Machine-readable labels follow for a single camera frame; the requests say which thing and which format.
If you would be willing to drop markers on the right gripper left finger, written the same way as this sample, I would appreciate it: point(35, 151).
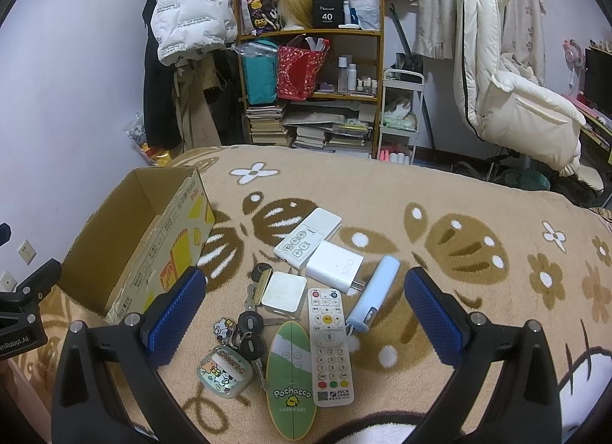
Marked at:
point(87, 407)

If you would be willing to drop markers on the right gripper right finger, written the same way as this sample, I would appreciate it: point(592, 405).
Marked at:
point(525, 405)

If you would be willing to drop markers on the cartoon earbud case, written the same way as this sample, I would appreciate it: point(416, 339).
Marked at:
point(225, 372)

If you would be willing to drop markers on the cardboard box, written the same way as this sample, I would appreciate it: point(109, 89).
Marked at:
point(148, 231)

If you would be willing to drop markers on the black key bunch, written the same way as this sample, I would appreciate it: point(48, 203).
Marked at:
point(248, 339)

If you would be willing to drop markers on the white remote control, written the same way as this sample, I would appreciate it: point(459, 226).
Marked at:
point(332, 378)

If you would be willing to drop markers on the green oval Pochacco remote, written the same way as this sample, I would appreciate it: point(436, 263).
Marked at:
point(289, 377)

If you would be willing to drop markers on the yellow lighter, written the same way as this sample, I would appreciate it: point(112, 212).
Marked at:
point(260, 275)

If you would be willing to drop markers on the white square box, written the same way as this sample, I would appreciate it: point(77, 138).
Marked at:
point(285, 294)

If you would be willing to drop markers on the white charger block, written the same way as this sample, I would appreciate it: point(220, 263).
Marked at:
point(334, 266)

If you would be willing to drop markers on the white switch panel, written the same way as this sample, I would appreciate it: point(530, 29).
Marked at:
point(298, 246)

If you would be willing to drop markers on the beige patterned blanket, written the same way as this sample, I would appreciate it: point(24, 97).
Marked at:
point(508, 253)

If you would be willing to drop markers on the snack bags on floor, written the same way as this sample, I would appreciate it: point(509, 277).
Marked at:
point(154, 156)

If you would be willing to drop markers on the white trolley rack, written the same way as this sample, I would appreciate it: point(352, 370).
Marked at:
point(402, 99)

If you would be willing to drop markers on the stack of books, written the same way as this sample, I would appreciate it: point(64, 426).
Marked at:
point(341, 127)

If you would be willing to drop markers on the teal bag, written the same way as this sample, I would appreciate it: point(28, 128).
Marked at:
point(260, 60)

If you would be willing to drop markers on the white puffer jacket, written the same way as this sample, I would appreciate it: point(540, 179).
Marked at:
point(189, 29)

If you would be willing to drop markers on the wooden bookshelf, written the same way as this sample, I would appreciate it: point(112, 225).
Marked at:
point(353, 67)

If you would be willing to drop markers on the red tote bag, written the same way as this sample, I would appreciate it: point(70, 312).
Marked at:
point(299, 63)

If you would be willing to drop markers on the blonde wig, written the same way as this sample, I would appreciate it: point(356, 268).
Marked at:
point(295, 14)

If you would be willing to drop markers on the black box with 40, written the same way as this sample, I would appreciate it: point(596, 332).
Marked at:
point(327, 13)

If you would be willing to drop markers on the wall socket lower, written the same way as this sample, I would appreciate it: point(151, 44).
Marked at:
point(7, 282)

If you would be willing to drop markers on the wall socket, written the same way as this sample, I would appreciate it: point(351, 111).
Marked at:
point(27, 252)
point(7, 282)

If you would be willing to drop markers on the wall socket upper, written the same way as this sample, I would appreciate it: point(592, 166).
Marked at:
point(27, 252)

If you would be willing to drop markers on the dog keychain charm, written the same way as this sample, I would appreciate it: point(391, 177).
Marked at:
point(223, 330)

